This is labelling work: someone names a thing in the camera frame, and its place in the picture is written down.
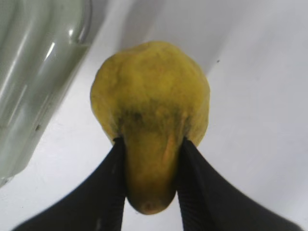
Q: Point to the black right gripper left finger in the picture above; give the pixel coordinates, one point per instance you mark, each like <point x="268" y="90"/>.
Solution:
<point x="97" y="204"/>

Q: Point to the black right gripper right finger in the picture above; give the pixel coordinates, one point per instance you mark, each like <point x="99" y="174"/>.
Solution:
<point x="208" y="202"/>

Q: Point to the yellow squash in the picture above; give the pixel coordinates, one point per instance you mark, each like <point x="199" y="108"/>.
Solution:
<point x="153" y="96"/>

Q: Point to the green lidded glass food container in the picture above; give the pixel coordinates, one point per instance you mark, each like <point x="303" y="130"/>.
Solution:
<point x="42" y="43"/>

